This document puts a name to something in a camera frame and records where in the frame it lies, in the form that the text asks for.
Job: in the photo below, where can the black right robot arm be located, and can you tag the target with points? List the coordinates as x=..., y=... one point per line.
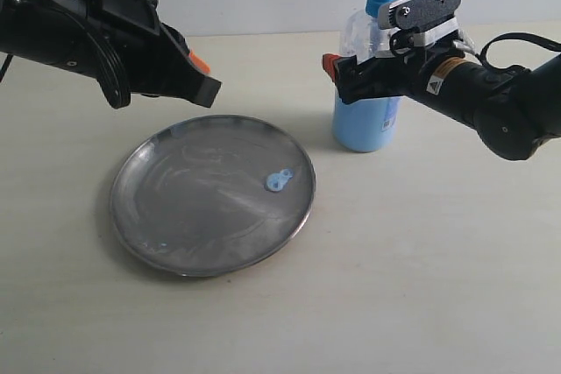
x=514, y=110

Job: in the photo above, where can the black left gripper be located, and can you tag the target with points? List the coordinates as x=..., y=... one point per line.
x=136, y=53

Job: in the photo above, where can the blue soap blob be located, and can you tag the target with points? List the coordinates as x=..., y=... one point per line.
x=276, y=182

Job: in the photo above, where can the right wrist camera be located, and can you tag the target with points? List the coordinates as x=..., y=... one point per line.
x=425, y=21

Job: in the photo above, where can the blue pump soap bottle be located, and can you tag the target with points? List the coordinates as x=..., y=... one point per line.
x=365, y=114

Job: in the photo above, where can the round steel plate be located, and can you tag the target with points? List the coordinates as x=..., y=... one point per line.
x=190, y=199

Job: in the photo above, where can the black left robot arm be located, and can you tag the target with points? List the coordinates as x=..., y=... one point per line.
x=48, y=32

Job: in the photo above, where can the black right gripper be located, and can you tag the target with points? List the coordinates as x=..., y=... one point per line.
x=400, y=75

